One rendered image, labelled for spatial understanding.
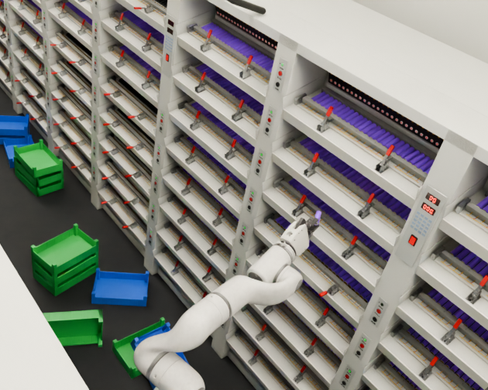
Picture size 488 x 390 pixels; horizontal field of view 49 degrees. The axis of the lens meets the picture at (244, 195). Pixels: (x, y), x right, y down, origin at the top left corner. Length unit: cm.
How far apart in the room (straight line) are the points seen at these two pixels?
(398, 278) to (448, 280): 17
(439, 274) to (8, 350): 131
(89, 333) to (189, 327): 158
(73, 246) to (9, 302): 238
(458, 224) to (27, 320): 122
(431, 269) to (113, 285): 198
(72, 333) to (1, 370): 220
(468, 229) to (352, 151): 45
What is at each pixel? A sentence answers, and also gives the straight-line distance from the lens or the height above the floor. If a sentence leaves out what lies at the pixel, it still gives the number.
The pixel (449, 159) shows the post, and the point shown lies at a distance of 159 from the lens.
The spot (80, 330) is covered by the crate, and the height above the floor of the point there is 5.
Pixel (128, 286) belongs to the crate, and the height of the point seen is 0.
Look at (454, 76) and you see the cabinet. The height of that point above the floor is 174.
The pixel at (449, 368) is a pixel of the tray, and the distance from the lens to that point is 202.
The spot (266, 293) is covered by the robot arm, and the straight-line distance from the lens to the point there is 159.
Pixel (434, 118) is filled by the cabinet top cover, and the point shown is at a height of 174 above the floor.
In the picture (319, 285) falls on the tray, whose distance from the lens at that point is 211.
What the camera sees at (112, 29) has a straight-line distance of 297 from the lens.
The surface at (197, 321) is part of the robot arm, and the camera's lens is 144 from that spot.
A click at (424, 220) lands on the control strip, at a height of 145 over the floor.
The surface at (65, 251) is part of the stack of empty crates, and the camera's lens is 319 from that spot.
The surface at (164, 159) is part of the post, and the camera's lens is 275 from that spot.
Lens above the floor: 235
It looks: 36 degrees down
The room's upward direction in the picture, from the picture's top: 12 degrees clockwise
